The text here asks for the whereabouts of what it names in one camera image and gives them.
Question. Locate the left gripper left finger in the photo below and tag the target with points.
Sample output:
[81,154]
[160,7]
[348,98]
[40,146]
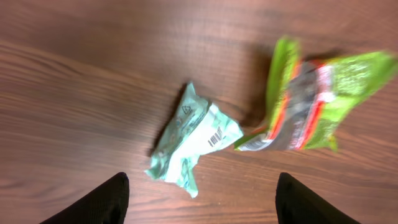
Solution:
[106,204]

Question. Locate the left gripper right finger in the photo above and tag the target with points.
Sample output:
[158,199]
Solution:
[297,204]

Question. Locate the green snack bag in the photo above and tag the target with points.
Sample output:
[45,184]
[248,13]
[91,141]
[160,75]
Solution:
[307,98]

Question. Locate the teal snack packet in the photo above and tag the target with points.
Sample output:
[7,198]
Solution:
[197,128]

